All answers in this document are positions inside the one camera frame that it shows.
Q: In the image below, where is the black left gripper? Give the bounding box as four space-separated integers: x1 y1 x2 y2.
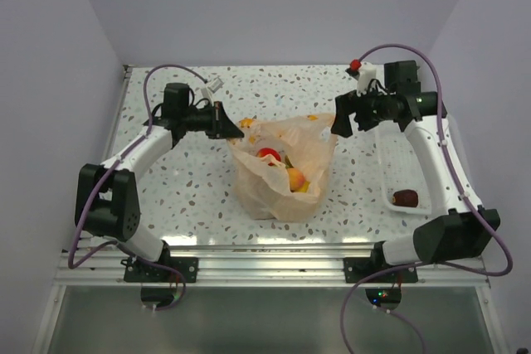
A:
181 100 244 139

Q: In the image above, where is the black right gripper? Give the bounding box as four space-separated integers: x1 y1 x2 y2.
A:
332 81 397 138

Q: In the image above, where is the red fake apple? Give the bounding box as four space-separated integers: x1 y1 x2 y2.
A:
256 148 282 167

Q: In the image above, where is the banana print plastic bag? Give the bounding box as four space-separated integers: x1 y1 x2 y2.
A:
227 113 337 222

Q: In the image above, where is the yellow fake banana bunch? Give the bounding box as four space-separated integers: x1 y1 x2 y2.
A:
285 156 309 192

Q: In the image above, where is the orange fake peach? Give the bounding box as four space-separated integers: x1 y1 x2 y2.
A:
286 167 307 192

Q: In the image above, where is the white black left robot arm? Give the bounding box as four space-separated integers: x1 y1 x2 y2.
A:
68 83 244 282

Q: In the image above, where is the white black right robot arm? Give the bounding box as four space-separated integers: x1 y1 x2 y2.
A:
331 60 500 282

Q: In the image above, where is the dark red fake passionfruit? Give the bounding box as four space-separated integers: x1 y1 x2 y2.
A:
392 189 419 208

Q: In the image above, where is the white perforated plastic basket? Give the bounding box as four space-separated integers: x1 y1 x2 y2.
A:
375 121 432 217

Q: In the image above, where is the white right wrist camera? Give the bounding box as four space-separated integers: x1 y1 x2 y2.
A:
346 59 377 95

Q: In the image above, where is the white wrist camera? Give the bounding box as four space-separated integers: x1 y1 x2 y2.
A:
200 76 224 102
346 59 377 95

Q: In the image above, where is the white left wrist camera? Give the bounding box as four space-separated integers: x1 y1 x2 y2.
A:
200 76 224 102

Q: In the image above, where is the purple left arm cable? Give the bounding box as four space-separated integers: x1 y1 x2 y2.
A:
66 64 208 312

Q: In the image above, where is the aluminium table frame rail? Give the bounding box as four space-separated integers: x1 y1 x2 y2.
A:
33 65 509 353

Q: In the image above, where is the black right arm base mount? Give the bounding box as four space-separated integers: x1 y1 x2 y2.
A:
343 241 419 284

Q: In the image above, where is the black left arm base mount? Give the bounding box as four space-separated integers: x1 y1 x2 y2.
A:
120 248 199 284

